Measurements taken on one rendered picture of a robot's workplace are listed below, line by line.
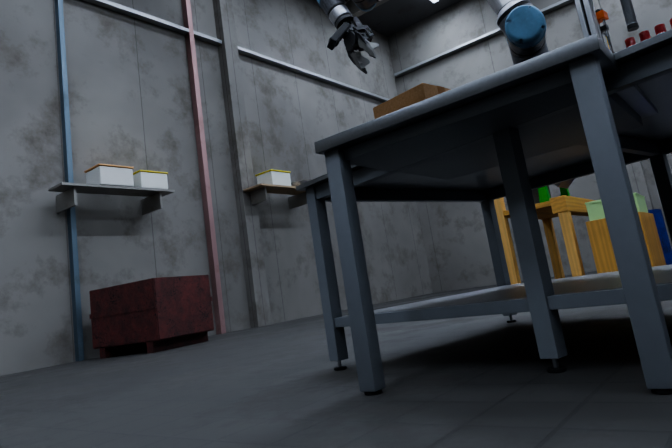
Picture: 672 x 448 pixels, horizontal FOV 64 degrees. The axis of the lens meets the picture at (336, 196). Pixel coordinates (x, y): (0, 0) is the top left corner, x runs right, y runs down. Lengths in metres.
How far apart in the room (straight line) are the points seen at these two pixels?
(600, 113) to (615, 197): 0.20
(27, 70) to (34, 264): 2.45
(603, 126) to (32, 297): 6.55
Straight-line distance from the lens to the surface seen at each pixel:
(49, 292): 7.26
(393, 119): 1.63
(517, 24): 1.80
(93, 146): 7.90
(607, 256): 5.27
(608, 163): 1.41
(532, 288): 1.74
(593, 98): 1.44
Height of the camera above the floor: 0.32
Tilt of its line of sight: 10 degrees up
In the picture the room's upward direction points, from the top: 9 degrees counter-clockwise
